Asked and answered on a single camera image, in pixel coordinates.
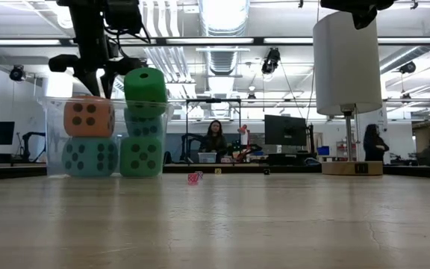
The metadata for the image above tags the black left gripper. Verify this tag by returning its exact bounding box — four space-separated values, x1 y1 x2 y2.
48 0 144 100

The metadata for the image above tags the large orange foam die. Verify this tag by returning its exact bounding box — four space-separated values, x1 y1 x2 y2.
63 96 116 138

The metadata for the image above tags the large green foam die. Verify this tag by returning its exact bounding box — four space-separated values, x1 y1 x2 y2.
119 136 163 178
123 67 169 119

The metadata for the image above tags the large teal foam die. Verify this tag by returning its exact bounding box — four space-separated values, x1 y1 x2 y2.
124 107 165 138
61 136 119 178

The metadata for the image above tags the clear plastic box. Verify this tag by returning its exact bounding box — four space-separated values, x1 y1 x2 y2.
38 96 175 178

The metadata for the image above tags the white cylinder table lamp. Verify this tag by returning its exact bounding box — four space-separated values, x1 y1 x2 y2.
312 10 384 176

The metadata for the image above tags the black overhead light bar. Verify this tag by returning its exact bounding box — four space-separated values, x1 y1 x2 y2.
0 36 430 47

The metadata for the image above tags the clear plastic container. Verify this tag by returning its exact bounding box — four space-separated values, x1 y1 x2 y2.
198 152 218 164

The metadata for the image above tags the red desk lamp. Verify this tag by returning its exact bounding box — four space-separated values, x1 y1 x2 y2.
236 124 263 163

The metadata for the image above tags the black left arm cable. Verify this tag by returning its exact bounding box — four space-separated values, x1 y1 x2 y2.
105 22 152 61

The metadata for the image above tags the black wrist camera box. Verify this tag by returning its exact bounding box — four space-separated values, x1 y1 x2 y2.
104 0 144 35

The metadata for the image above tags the black ceiling camera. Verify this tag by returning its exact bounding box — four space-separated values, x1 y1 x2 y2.
399 61 417 75
8 64 26 82
261 47 281 75

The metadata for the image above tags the black background rig frame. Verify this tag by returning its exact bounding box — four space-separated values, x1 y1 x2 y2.
184 98 243 165

